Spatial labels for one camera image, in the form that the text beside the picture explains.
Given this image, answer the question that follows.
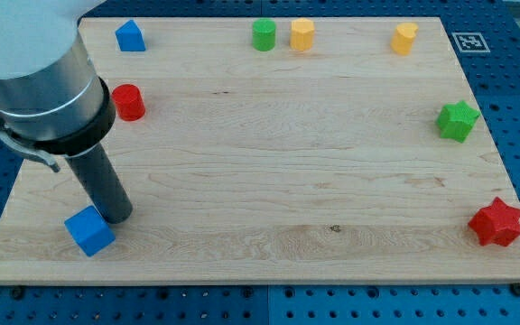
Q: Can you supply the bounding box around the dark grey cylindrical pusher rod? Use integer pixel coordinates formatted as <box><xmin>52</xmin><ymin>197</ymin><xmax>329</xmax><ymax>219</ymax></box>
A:
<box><xmin>66</xmin><ymin>144</ymin><xmax>133</xmax><ymax>224</ymax></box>

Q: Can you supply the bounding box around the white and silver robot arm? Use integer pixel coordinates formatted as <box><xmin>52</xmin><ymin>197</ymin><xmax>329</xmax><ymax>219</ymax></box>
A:
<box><xmin>0</xmin><ymin>0</ymin><xmax>133</xmax><ymax>224</ymax></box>

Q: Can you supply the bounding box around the yellow hexagon block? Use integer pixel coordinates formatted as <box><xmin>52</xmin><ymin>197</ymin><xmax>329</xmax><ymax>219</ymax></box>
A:
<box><xmin>290</xmin><ymin>18</ymin><xmax>315</xmax><ymax>51</ymax></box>

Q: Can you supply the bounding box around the blue cube block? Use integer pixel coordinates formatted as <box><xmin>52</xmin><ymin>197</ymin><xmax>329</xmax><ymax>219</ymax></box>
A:
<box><xmin>64</xmin><ymin>206</ymin><xmax>116</xmax><ymax>256</ymax></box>

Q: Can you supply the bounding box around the red cylinder block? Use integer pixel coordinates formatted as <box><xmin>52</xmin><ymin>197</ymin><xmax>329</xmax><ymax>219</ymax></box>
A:
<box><xmin>112</xmin><ymin>84</ymin><xmax>145</xmax><ymax>122</ymax></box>

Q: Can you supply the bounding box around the blue triangular prism block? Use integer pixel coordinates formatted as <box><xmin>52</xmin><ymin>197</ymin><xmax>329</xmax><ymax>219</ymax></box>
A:
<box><xmin>115</xmin><ymin>20</ymin><xmax>146</xmax><ymax>51</ymax></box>

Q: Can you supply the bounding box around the light wooden board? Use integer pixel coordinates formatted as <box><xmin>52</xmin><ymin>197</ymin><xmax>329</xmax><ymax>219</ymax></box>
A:
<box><xmin>0</xmin><ymin>17</ymin><xmax>520</xmax><ymax>286</ymax></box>

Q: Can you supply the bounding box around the green cylinder block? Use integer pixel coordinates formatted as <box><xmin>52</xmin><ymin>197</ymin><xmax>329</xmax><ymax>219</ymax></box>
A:
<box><xmin>252</xmin><ymin>18</ymin><xmax>276</xmax><ymax>51</ymax></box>

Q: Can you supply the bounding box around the green star block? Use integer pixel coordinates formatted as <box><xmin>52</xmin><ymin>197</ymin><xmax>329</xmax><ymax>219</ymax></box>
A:
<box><xmin>436</xmin><ymin>100</ymin><xmax>480</xmax><ymax>143</ymax></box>

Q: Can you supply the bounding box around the white fiducial marker tag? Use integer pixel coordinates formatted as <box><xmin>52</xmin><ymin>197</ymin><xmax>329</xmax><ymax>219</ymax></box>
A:
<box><xmin>452</xmin><ymin>32</ymin><xmax>490</xmax><ymax>53</ymax></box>

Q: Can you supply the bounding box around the red star block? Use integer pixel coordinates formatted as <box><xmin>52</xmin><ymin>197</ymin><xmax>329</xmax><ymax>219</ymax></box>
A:
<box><xmin>468</xmin><ymin>197</ymin><xmax>520</xmax><ymax>246</ymax></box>

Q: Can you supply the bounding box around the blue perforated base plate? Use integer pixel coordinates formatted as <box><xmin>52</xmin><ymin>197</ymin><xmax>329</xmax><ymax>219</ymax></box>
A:
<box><xmin>0</xmin><ymin>0</ymin><xmax>520</xmax><ymax>324</ymax></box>

